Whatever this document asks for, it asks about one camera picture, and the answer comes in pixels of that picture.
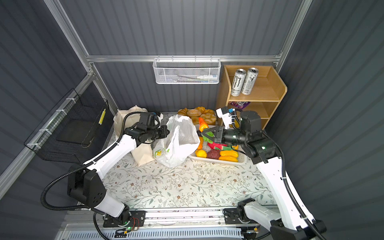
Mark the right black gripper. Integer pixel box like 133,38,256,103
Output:
201,125,246,146

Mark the beige canvas tote bag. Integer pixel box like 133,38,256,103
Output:
113,105,155,166

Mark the white plastic produce basket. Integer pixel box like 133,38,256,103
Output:
189,125,248,166

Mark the white plastic grocery bag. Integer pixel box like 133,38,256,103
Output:
153,115,200,168

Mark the orange toy carrot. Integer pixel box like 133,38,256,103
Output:
199,117,214,144

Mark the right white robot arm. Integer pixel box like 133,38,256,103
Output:
199,107,327,240

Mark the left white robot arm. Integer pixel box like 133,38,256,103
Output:
67,112,170,218

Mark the purple snack packet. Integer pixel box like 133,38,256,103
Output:
229,101,251,110

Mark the yellow toy banana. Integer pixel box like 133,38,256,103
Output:
220,150,239,158

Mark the pink toy dragon fruit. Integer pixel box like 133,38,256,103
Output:
208,143,239,151

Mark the dark red toy fruit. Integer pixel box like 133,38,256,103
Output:
207,150,220,160

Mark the tray of bread rolls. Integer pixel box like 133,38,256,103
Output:
178,107,217,125

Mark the wooden shelf unit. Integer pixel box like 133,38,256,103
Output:
215,65,288,129

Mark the white Monster can left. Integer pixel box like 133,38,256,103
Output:
231,69,247,97

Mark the white monster can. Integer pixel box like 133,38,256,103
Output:
241,68,259,95
231,69,247,97

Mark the white Monster can right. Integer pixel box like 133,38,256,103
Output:
241,68,259,95

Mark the toothpaste tube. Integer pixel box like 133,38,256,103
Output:
197,75,218,81

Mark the white wire wall basket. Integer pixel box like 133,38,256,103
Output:
153,58,222,85

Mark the black wire wall basket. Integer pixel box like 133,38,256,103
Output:
24,91,113,164

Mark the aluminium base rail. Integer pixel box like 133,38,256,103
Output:
101,206,265,232

